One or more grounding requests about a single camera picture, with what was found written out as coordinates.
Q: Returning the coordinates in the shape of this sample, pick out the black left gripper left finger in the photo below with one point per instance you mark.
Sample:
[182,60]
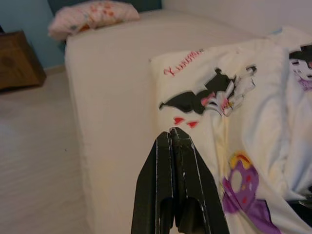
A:
[156,190]

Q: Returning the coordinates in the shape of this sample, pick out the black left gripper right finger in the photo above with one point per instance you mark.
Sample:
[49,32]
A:
[200,195]

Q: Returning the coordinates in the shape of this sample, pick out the cream cartoon print comforter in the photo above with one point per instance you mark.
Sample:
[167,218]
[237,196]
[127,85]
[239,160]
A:
[263,117]

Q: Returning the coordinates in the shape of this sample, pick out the pink dotted pillow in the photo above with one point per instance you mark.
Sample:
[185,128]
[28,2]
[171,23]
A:
[92,17]

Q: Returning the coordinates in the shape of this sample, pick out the beige sheeted bed mattress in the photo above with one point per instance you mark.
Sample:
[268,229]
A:
[109,85]

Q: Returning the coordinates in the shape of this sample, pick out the dark green padded headboard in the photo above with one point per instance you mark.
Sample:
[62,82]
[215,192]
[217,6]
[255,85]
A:
[146,4]

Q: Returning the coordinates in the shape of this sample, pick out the brown cardboard box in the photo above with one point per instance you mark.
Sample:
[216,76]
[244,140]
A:
[17,63]

